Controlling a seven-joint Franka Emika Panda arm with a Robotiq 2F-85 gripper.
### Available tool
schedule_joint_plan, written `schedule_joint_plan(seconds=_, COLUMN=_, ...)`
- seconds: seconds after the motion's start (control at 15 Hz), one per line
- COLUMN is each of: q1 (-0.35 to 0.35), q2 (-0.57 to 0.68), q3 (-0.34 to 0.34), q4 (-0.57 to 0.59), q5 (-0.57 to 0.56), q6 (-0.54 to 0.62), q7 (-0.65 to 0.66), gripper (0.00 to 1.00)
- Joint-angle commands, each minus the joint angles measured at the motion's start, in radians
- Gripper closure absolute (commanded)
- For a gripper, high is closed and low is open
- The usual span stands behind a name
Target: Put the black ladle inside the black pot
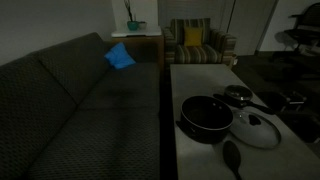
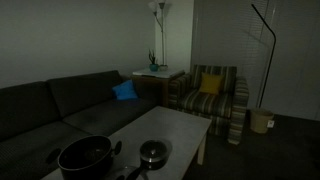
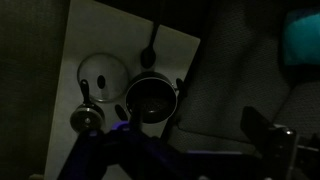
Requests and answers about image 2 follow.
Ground potted plant teal pot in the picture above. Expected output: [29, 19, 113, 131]
[147, 48, 160, 73]

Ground black pot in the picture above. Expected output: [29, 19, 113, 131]
[44, 134, 123, 180]

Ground wooden side table white top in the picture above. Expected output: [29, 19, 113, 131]
[129, 67, 186, 108]

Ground blue throw pillow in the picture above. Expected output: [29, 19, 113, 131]
[111, 79, 140, 102]

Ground striped armchair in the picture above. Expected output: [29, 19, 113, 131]
[167, 63, 251, 146]

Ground white floor lamp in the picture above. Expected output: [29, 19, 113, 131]
[147, 0, 170, 72]

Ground yellow throw pillow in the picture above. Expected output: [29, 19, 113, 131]
[198, 72, 226, 96]

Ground dark grey sofa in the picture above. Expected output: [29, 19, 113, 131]
[0, 69, 165, 180]

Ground window blinds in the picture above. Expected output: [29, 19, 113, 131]
[190, 0, 320, 122]

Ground beige waste basket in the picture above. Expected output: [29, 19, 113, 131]
[249, 107, 276, 135]

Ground thin black floor lamp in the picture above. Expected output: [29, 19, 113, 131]
[250, 3, 278, 110]

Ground small saucepan long black handle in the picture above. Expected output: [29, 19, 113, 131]
[124, 139, 170, 180]

